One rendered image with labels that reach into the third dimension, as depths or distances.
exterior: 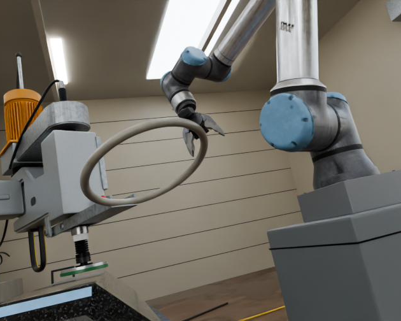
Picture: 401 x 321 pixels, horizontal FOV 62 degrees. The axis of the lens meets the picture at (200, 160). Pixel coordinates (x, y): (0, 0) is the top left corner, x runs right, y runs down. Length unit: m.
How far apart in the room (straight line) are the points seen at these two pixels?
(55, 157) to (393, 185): 1.41
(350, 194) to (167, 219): 5.89
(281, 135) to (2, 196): 1.78
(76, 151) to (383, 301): 1.43
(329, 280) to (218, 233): 6.07
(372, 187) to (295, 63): 0.39
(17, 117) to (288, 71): 1.95
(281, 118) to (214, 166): 6.32
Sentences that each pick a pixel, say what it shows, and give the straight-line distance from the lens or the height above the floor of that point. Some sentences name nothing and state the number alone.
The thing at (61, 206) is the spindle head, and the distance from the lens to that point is 1.69.
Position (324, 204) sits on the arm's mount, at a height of 0.89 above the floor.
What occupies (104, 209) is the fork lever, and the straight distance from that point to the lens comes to 1.41.
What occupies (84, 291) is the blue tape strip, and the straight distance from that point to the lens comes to 1.22.
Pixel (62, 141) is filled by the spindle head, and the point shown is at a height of 1.46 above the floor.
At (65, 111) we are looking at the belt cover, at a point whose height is 1.61.
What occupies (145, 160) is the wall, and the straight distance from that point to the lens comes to 6.85.
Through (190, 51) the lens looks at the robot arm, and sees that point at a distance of 1.28.
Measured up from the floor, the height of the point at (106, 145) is 1.20.
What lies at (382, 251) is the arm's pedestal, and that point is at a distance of 0.87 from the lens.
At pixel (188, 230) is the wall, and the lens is 6.77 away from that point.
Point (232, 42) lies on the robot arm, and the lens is 1.32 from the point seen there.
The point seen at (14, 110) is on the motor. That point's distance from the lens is 2.53.
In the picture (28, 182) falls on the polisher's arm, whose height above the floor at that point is 1.38.
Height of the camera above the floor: 0.87
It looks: 13 degrees up
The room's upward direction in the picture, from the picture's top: 12 degrees counter-clockwise
